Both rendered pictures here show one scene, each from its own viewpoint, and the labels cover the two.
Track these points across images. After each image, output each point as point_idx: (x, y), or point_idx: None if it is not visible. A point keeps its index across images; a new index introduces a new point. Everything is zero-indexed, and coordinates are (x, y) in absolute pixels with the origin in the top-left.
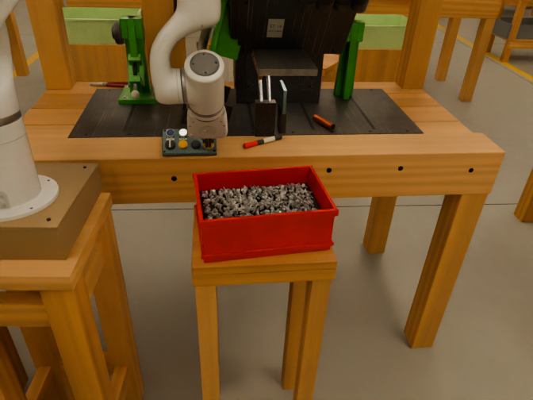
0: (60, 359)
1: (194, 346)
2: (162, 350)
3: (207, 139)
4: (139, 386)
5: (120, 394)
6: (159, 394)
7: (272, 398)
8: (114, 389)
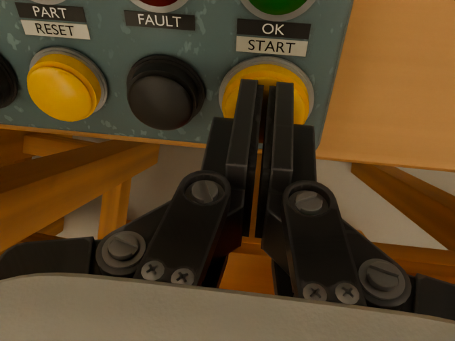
0: (24, 149)
1: None
2: None
3: (245, 231)
4: (149, 160)
5: (118, 220)
6: (181, 148)
7: (332, 182)
8: (108, 214)
